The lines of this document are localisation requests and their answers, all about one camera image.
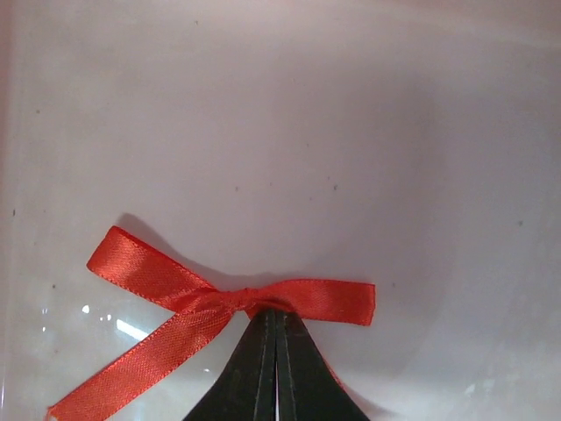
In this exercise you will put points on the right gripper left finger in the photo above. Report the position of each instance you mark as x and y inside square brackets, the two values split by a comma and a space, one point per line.
[246, 388]

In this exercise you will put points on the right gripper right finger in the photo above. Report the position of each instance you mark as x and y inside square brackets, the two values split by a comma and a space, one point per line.
[307, 390]

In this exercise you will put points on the red ribbon bow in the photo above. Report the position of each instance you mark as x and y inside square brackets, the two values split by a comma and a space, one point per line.
[200, 313]

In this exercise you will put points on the pink plastic basket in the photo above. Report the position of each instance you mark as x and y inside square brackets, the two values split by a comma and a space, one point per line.
[411, 144]

